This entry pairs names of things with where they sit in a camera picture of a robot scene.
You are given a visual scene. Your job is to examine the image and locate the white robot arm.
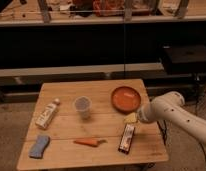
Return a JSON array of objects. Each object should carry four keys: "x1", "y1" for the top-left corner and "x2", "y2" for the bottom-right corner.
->
[{"x1": 124, "y1": 91, "x2": 206, "y2": 145}]

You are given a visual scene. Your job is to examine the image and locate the black box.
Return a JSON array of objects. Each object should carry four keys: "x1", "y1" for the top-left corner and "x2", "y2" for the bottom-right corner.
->
[{"x1": 161, "y1": 45, "x2": 206, "y2": 74}]

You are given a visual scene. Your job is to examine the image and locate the black cable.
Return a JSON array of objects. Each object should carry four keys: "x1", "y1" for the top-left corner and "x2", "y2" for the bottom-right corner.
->
[{"x1": 157, "y1": 120, "x2": 168, "y2": 145}]

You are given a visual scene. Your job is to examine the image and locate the orange round plate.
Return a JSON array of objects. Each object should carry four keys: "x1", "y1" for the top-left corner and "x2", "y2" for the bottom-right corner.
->
[{"x1": 111, "y1": 86, "x2": 141, "y2": 113}]

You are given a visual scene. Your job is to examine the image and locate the white bottle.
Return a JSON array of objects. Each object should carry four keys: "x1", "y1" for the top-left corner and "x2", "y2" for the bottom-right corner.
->
[{"x1": 35, "y1": 98, "x2": 60, "y2": 129}]

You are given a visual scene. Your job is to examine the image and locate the orange carrot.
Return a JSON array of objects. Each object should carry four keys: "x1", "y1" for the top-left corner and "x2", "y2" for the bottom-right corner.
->
[{"x1": 74, "y1": 138, "x2": 106, "y2": 147}]

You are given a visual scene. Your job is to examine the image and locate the long wooden shelf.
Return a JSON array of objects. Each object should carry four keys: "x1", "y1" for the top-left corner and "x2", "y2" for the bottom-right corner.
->
[{"x1": 0, "y1": 0, "x2": 206, "y2": 26}]

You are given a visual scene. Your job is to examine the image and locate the blue sponge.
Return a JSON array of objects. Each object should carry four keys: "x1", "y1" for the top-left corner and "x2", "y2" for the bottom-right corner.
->
[{"x1": 29, "y1": 135, "x2": 50, "y2": 159}]

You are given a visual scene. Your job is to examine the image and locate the wooden table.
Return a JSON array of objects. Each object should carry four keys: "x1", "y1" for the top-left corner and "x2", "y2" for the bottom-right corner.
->
[{"x1": 17, "y1": 79, "x2": 168, "y2": 171}]

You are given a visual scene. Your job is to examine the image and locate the translucent ceramic cup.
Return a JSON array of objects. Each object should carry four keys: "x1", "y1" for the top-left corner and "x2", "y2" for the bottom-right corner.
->
[{"x1": 74, "y1": 96, "x2": 91, "y2": 119}]

